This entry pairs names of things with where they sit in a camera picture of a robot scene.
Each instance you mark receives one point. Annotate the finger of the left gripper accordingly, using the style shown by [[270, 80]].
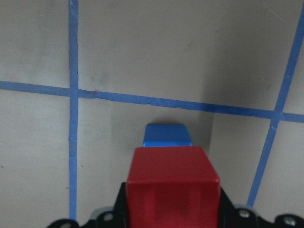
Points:
[[108, 217], [230, 216]]

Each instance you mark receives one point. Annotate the red block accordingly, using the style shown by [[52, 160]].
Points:
[[172, 187]]

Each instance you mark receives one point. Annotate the blue block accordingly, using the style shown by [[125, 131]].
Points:
[[162, 135]]

